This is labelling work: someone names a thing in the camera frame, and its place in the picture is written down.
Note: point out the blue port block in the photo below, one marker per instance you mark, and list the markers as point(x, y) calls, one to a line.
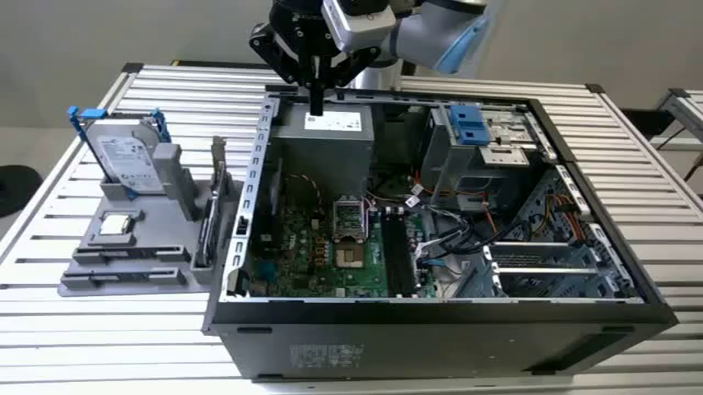
point(264, 271)

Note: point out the green motherboard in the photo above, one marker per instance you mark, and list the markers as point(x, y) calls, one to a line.
point(356, 284)

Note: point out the graphics card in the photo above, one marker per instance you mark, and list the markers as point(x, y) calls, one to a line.
point(210, 222)

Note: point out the grey power supply unit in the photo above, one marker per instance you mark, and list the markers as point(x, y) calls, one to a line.
point(324, 160)

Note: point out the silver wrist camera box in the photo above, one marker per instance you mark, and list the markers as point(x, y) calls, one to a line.
point(356, 24)

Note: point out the silver expansion slot cover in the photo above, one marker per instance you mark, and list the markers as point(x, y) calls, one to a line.
point(527, 245)
point(543, 271)

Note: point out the silver CPU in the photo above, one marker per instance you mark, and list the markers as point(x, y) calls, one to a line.
point(114, 224)

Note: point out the hard disk in blue carrier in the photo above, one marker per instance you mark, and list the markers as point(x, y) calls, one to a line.
point(123, 160)

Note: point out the CPU socket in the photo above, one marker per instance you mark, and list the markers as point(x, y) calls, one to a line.
point(351, 255)

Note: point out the black round base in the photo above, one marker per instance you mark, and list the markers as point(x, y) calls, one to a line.
point(16, 193)

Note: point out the grey parts rack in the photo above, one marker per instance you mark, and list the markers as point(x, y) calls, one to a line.
point(159, 234)

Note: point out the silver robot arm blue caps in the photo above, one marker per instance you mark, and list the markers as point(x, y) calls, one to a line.
point(423, 33)

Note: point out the blue plastic drive latch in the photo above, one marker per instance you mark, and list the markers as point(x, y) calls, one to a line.
point(467, 123)

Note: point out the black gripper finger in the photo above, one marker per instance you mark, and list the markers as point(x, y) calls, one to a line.
point(275, 53)
point(354, 66)

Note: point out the black open PC case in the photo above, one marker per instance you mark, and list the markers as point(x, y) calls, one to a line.
point(384, 349)

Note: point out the slatted metal side table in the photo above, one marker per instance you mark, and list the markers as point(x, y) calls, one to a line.
point(686, 103)

